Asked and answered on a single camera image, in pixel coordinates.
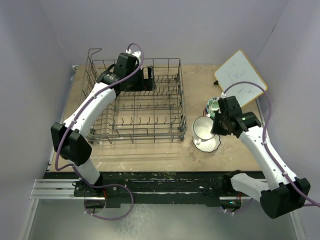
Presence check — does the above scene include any grey wire dish rack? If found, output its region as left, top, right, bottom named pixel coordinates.
left=87, top=57, right=187, bottom=144

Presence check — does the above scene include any orange red patterned bowl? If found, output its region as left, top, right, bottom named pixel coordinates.
left=203, top=108, right=208, bottom=116

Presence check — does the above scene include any white fluted bowl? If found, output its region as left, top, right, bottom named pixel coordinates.
left=192, top=134, right=221, bottom=153

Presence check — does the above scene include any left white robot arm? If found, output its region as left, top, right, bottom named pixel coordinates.
left=50, top=49, right=144, bottom=196

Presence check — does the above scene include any small whiteboard yellow frame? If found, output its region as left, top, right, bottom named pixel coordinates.
left=214, top=49, right=268, bottom=107

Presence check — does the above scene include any white cup with handle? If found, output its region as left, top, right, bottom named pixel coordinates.
left=191, top=116, right=215, bottom=146

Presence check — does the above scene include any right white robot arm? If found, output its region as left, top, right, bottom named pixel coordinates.
left=211, top=96, right=311, bottom=219

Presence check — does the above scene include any aluminium rail frame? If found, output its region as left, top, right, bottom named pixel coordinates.
left=19, top=172, right=306, bottom=240

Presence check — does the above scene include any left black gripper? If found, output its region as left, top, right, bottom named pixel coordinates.
left=125, top=65, right=156, bottom=92

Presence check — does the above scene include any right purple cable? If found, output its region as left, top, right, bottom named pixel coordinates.
left=219, top=81, right=320, bottom=216

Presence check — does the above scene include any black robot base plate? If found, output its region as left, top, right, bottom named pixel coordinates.
left=72, top=171, right=244, bottom=211

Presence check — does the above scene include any purple cable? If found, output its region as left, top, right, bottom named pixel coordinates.
left=219, top=81, right=320, bottom=216
left=54, top=43, right=145, bottom=221

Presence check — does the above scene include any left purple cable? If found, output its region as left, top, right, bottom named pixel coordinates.
left=54, top=43, right=145, bottom=221

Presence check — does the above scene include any green leaf patterned bowl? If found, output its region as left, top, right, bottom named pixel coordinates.
left=205, top=97, right=220, bottom=119

